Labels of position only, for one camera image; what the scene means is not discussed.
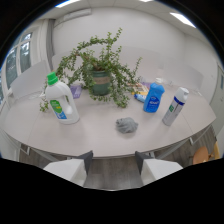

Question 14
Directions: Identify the small blue tube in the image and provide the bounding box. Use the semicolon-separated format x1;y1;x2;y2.
133;93;148;104

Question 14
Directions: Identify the grey crumpled cloth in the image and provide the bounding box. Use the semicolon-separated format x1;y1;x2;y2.
115;116;139;135

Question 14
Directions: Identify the green potted plant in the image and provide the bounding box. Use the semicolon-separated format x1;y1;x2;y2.
38;27;144;113

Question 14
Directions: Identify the white green-capped detergent bottle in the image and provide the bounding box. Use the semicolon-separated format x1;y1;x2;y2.
44;71;81;126

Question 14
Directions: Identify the blue dish soap bottle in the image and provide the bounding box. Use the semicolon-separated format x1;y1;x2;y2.
142;77;166;114

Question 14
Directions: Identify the ceiling light panel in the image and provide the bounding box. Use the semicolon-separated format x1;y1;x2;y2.
169;11;197;29
54;0;82;9

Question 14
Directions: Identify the window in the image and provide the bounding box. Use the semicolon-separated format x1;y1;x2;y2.
0;31;34;107

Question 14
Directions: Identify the wooden stool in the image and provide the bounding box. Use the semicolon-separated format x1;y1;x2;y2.
192;145;214;166

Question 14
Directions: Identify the white spray can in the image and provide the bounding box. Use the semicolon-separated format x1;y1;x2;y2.
161;86;190;127

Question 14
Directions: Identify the colourful printed box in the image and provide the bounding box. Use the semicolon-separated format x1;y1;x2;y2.
129;81;153;96

